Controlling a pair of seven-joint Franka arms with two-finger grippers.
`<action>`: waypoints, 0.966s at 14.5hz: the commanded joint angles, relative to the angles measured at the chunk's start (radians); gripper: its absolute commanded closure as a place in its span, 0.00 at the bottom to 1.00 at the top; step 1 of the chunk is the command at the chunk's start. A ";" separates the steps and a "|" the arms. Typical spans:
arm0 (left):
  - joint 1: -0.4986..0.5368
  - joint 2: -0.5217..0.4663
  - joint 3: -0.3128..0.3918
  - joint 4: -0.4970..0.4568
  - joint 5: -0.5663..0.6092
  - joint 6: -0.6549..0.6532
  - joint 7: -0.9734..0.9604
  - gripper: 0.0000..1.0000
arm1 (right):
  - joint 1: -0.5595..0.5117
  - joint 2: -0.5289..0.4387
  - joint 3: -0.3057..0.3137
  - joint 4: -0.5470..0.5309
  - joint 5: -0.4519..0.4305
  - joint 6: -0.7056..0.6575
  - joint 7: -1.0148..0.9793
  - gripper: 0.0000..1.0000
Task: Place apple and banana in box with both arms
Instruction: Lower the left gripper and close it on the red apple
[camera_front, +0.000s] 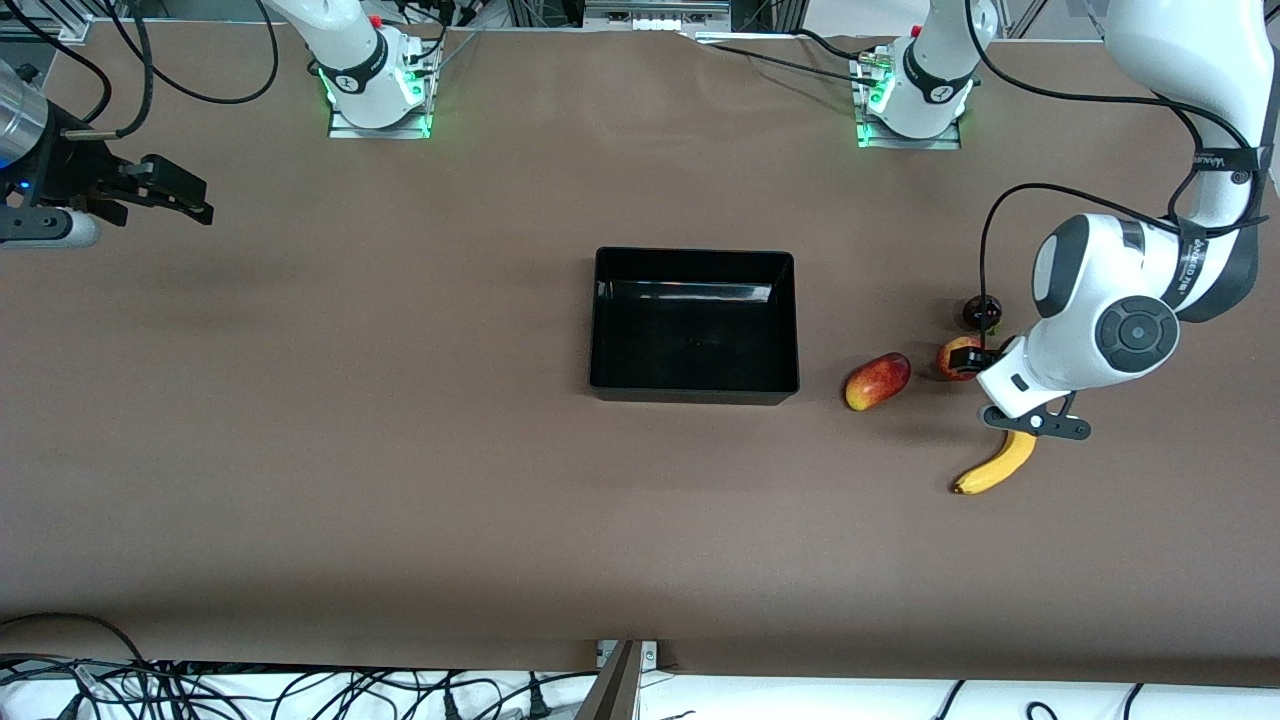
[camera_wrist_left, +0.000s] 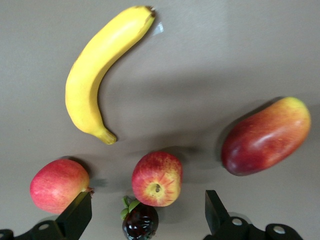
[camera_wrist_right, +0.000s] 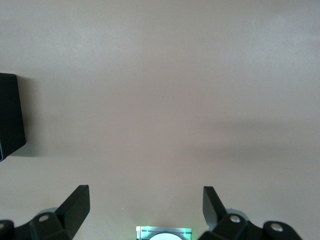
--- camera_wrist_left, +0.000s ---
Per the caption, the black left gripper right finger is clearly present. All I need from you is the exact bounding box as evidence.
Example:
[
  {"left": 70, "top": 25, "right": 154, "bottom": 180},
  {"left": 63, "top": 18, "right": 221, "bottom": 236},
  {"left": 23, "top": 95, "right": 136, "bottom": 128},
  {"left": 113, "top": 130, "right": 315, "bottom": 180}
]
[{"left": 203, "top": 189, "right": 266, "bottom": 240}]

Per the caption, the yellow banana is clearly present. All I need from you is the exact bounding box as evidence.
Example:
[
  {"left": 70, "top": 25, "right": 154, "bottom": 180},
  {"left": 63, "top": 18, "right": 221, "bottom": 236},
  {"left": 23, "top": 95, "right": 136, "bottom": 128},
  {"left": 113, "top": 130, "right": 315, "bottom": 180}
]
[{"left": 64, "top": 5, "right": 156, "bottom": 146}]

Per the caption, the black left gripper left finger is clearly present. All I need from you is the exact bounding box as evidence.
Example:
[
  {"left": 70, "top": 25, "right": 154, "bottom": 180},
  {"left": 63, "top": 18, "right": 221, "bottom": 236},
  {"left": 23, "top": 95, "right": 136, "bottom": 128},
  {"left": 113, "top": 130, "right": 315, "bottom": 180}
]
[{"left": 14, "top": 191, "right": 93, "bottom": 240}]

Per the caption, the red yellow apple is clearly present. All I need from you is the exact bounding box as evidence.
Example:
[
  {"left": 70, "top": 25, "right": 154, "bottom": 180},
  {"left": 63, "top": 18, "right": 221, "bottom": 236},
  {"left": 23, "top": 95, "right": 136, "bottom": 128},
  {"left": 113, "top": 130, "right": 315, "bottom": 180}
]
[{"left": 131, "top": 150, "right": 183, "bottom": 208}]

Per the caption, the clear tape piece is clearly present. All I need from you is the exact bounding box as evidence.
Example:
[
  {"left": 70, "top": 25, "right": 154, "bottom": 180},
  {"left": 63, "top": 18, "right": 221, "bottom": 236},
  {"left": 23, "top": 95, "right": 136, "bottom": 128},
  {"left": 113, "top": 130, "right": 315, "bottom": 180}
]
[{"left": 152, "top": 21, "right": 165, "bottom": 36}]

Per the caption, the dark purple mangosteen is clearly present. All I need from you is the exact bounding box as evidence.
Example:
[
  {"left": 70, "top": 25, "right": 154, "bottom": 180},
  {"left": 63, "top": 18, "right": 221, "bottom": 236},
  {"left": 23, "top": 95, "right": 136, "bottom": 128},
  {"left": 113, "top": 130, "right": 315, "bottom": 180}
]
[{"left": 120, "top": 195, "right": 160, "bottom": 240}]

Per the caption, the red yellow mango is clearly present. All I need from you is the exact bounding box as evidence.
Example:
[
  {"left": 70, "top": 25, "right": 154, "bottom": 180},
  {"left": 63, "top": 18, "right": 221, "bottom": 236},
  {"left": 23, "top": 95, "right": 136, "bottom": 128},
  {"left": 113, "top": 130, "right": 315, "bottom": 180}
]
[{"left": 221, "top": 96, "right": 312, "bottom": 177}]

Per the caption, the pink red apple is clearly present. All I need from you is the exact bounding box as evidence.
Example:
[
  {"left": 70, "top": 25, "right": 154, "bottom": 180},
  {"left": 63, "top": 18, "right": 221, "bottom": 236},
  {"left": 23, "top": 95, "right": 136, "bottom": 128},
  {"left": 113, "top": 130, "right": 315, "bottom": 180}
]
[{"left": 29, "top": 158, "right": 95, "bottom": 215}]

